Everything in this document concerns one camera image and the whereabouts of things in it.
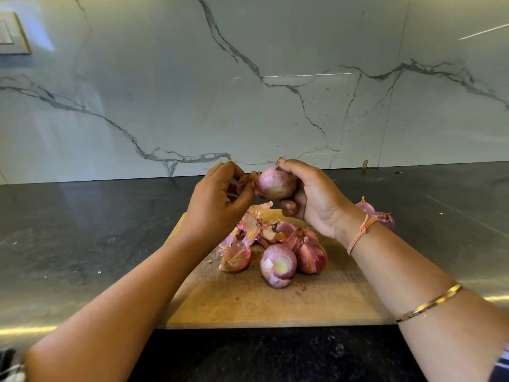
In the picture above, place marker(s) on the wooden cutting board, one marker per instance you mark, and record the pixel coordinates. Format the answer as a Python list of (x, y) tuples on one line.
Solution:
[(231, 302)]

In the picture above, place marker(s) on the person's right hand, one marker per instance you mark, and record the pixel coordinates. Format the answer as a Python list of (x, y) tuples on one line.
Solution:
[(322, 201)]

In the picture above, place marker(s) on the brownish red onion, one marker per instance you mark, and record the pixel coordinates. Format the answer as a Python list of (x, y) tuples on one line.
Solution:
[(277, 183)]

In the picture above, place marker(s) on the person's left forearm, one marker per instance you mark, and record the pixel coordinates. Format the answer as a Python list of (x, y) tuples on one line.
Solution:
[(107, 318)]

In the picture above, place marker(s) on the person's right forearm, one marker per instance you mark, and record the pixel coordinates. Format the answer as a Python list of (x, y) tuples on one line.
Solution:
[(425, 298)]

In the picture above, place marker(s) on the gold bangle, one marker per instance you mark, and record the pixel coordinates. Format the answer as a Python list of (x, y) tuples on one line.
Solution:
[(429, 303)]

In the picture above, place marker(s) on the white wall switch plate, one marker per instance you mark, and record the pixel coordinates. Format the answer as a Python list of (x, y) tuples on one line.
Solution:
[(12, 34)]

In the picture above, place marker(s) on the pile of onion peels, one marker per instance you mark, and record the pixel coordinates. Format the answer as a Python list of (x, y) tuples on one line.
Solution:
[(237, 254)]

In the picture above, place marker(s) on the red onion with pale patch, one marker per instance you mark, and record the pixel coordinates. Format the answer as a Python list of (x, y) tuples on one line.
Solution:
[(278, 265)]

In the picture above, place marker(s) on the black white plaid sleeve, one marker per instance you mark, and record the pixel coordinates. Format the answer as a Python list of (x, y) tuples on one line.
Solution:
[(9, 368)]

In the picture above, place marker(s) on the person's left hand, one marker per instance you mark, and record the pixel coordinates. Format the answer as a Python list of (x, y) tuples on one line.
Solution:
[(213, 209)]

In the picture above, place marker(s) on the small red onion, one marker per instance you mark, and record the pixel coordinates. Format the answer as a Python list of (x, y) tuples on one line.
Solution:
[(364, 206)]

